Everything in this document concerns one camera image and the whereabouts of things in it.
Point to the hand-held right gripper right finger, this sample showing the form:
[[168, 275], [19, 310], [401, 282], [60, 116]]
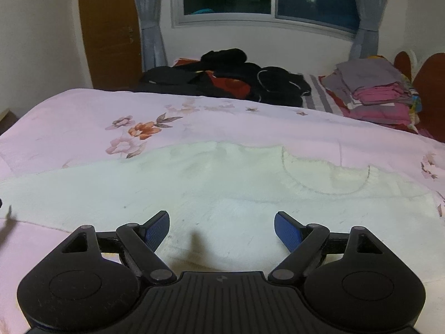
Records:
[[286, 230]]

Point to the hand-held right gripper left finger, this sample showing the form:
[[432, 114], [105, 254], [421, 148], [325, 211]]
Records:
[[158, 229]]

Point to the white knit garment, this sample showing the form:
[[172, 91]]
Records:
[[208, 188]]

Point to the stack of folded clothes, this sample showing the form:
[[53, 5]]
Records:
[[375, 94]]

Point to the pile of black clothes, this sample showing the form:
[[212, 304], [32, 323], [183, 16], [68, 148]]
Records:
[[226, 57]]

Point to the grey striped bed sheet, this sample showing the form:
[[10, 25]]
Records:
[[313, 101]]

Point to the pink floral blanket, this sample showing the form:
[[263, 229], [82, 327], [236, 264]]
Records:
[[69, 118]]

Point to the red cloth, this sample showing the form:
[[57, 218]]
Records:
[[227, 85]]

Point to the brown wooden door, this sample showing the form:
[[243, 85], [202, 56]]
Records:
[[107, 34]]

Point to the red and white headboard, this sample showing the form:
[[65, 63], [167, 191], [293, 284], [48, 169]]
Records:
[[431, 87]]

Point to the grey curtain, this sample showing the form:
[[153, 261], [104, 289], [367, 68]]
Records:
[[149, 24], [365, 14]]

